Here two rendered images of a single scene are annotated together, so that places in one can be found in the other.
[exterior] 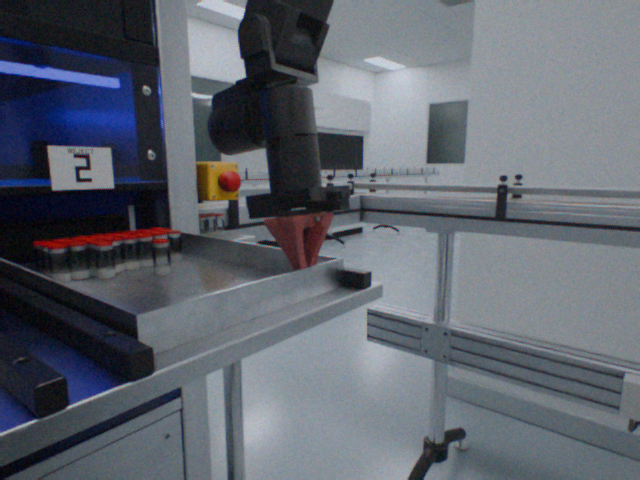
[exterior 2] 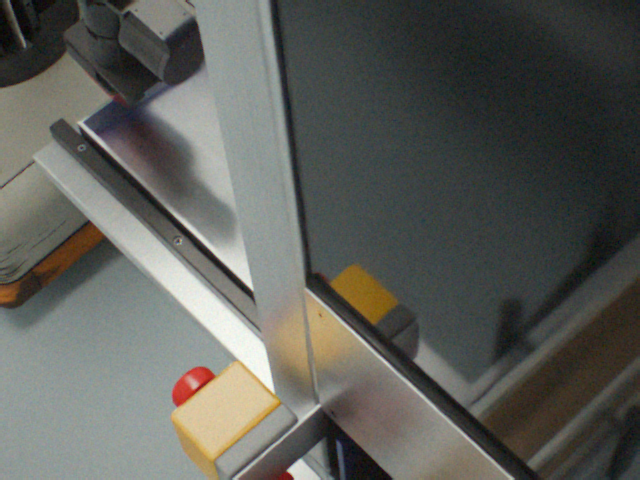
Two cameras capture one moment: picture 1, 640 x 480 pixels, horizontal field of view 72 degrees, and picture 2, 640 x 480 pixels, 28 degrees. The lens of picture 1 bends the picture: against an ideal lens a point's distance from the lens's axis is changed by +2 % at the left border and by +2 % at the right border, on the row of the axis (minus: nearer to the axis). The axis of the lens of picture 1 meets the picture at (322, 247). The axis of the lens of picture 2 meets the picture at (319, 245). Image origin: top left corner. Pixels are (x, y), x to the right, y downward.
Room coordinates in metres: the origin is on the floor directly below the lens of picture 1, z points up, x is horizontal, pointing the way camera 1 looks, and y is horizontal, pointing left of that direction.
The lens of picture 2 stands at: (1.24, 0.39, 1.93)
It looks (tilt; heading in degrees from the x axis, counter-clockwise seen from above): 58 degrees down; 194
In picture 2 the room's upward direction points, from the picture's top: 6 degrees counter-clockwise
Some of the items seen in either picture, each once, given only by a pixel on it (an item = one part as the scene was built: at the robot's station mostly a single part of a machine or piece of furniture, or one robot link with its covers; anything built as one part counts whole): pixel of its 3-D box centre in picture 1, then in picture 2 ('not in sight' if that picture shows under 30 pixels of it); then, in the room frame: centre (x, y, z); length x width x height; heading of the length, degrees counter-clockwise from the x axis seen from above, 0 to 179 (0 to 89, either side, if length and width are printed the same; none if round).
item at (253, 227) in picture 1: (269, 205); not in sight; (1.17, 0.14, 0.92); 0.69 x 0.16 x 0.16; 141
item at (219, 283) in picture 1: (168, 271); (287, 155); (0.52, 0.19, 0.90); 0.34 x 0.26 x 0.04; 51
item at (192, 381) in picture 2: (228, 181); (200, 395); (0.83, 0.18, 0.99); 0.04 x 0.04 x 0.04; 51
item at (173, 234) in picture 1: (122, 254); not in sight; (0.59, 0.27, 0.90); 0.18 x 0.02 x 0.05; 141
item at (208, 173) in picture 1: (213, 181); (236, 432); (0.86, 0.21, 1.00); 0.08 x 0.07 x 0.07; 51
